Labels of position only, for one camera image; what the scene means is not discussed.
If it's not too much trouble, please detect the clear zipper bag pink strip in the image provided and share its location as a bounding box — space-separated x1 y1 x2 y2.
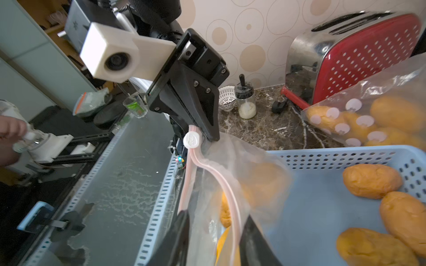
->
179 126 292 266
302 53 426 150

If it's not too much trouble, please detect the red and chrome toaster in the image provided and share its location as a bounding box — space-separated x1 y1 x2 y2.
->
281 11 422 109

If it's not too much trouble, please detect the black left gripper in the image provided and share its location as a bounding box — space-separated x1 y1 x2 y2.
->
148 28 230 141

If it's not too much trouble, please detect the white perforated round object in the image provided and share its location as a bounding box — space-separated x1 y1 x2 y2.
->
219 85 236 112

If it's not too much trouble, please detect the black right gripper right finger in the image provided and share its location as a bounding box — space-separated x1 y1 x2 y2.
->
239 216 282 266

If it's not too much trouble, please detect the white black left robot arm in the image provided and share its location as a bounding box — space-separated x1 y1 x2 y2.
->
81 1 229 141

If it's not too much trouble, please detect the glass jar black lid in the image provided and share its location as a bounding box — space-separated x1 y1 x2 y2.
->
234 74 256 119

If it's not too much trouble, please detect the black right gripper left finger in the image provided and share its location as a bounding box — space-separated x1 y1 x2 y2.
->
147 210 190 266

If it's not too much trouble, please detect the person's hand at edge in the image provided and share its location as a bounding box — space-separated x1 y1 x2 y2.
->
1 115 27 167

